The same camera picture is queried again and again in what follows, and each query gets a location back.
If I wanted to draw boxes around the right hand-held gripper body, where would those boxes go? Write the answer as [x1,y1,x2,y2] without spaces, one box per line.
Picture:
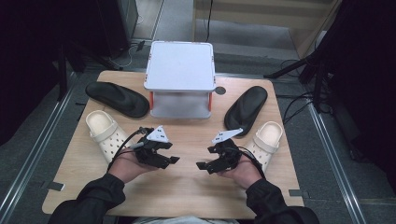
[211,127,245,172]

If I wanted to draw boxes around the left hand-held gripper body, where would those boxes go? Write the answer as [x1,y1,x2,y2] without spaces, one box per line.
[134,125,170,166]

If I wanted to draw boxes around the cream clog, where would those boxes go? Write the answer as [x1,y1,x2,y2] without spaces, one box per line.
[85,109,135,165]
[244,120,284,174]

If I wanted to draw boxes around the black flip-flop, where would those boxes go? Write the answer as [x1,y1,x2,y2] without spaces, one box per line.
[84,81,150,119]
[223,85,269,137]

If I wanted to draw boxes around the white two-tier shoe rack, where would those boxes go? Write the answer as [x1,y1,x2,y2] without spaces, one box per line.
[143,40,217,119]

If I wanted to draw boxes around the person's right hand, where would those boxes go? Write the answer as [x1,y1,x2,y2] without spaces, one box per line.
[218,154,264,190]

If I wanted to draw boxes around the person's left hand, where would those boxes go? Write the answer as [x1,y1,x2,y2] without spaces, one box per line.
[107,150,160,185]

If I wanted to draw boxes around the person's grey pants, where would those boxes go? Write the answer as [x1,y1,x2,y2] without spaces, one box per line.
[134,215,241,224]

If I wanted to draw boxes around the black tripod stand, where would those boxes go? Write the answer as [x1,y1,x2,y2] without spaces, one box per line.
[263,46,332,114]

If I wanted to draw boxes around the black metal stand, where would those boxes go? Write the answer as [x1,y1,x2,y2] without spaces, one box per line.
[56,40,123,101]

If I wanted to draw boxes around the dark cabinet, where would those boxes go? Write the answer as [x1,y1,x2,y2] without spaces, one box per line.
[96,0,140,59]

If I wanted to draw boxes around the light wooden cabinet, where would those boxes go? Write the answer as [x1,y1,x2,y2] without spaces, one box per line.
[191,0,344,59]

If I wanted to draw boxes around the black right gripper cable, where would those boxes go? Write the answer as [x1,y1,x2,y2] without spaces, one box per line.
[237,146,267,180]

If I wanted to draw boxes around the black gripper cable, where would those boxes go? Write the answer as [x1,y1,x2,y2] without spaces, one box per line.
[237,146,267,180]
[106,126,148,173]

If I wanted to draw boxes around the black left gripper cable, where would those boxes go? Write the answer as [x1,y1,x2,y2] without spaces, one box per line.
[106,126,148,173]

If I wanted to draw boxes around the black floor cables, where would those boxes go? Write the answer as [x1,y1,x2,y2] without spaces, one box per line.
[275,59,323,125]

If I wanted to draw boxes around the white floor cable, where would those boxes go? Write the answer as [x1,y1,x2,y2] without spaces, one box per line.
[108,43,140,68]

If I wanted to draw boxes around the metal floor rail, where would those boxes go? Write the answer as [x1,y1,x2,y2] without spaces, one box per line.
[306,99,368,224]
[0,73,78,218]

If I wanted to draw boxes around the black hanging cable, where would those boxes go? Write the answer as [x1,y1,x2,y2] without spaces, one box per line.
[204,0,215,43]

